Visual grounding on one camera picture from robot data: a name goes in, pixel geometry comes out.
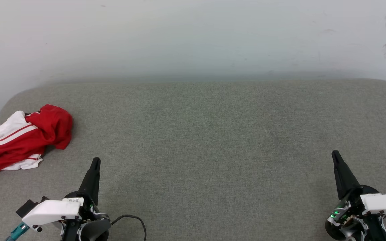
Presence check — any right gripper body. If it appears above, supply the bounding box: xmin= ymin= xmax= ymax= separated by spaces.
xmin=325 ymin=185 xmax=381 ymax=241

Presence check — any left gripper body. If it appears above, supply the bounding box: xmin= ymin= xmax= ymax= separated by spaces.
xmin=61 ymin=191 xmax=110 ymax=241

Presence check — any thin black cable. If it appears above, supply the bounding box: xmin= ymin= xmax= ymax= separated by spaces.
xmin=110 ymin=214 xmax=147 ymax=241

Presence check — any white right camera bracket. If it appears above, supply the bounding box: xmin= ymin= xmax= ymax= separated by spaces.
xmin=361 ymin=193 xmax=386 ymax=218

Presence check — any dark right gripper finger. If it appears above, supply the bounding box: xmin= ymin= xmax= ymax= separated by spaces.
xmin=332 ymin=150 xmax=349 ymax=200
xmin=336 ymin=150 xmax=361 ymax=196

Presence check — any white left camera bracket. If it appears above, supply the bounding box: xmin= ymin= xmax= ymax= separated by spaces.
xmin=22 ymin=197 xmax=85 ymax=227

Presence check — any red and white basketball jersey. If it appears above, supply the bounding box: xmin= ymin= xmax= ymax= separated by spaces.
xmin=0 ymin=104 xmax=73 ymax=177

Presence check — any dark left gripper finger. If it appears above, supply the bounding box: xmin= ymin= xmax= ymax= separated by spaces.
xmin=78 ymin=158 xmax=96 ymax=201
xmin=90 ymin=158 xmax=101 ymax=205

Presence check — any teal cable connector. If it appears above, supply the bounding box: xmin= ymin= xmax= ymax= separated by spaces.
xmin=5 ymin=222 xmax=30 ymax=241

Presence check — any white camera bracket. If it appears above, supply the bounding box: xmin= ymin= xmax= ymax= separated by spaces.
xmin=22 ymin=197 xmax=85 ymax=227
xmin=361 ymin=193 xmax=386 ymax=218

